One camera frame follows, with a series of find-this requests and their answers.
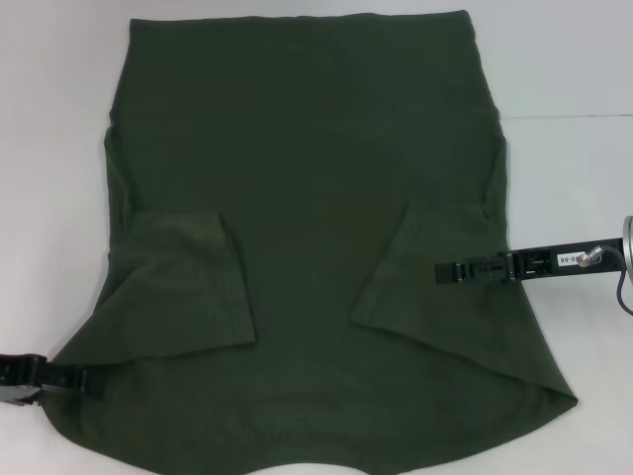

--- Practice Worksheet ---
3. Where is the dark green shirt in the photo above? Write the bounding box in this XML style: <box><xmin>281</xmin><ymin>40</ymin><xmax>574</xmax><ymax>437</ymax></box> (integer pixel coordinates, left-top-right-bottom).
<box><xmin>36</xmin><ymin>9</ymin><xmax>579</xmax><ymax>475</ymax></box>

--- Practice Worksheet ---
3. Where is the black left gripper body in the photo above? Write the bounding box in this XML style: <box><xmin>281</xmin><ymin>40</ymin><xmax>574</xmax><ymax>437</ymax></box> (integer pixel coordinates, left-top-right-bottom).
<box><xmin>0</xmin><ymin>352</ymin><xmax>49</xmax><ymax>410</ymax></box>

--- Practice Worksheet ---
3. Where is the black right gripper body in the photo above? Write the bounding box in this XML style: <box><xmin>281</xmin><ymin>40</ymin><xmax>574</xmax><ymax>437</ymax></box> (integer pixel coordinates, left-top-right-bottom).
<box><xmin>503</xmin><ymin>238</ymin><xmax>625</xmax><ymax>284</ymax></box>

